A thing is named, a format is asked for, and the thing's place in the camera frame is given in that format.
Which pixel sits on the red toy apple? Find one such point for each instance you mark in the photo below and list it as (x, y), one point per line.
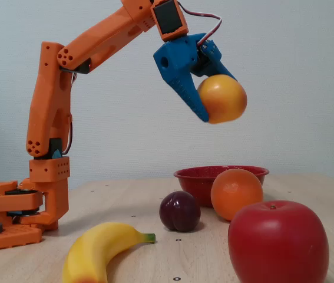
(278, 244)

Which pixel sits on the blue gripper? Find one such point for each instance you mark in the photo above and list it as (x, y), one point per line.
(175, 60)

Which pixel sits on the orange robot base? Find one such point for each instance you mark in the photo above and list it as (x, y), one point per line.
(7, 238)

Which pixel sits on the yellow toy banana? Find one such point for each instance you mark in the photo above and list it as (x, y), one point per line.
(96, 253)

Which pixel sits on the red speckled bowl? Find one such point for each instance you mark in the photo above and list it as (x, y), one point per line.
(193, 182)

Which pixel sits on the yellow orange toy peach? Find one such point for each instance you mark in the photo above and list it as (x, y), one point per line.
(222, 98)

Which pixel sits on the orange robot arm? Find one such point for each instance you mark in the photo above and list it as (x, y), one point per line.
(49, 103)

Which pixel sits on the dark purple toy plum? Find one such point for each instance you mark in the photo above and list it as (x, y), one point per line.
(180, 210)

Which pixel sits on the orange toy orange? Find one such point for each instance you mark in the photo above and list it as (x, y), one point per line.
(234, 191)

